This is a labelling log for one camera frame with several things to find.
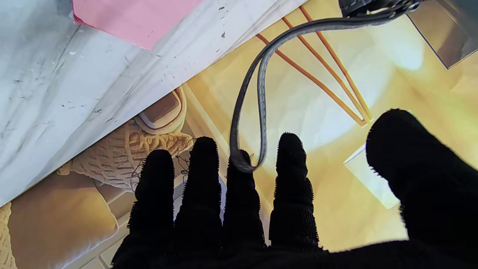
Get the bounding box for dark flat television screen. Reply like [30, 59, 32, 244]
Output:
[406, 0, 478, 70]

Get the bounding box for cream knitted cushion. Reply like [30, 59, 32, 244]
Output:
[57, 120, 195, 192]

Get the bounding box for pink cloth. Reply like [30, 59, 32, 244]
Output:
[72, 0, 204, 51]

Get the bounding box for grey suede zip pouch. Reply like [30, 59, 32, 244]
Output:
[229, 0, 425, 173]

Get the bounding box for floor lamp with wooden legs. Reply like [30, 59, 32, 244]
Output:
[256, 6, 403, 210]

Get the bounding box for plain tan cushion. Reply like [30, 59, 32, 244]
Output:
[7, 171, 121, 269]

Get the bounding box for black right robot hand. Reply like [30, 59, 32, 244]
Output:
[112, 109, 478, 269]

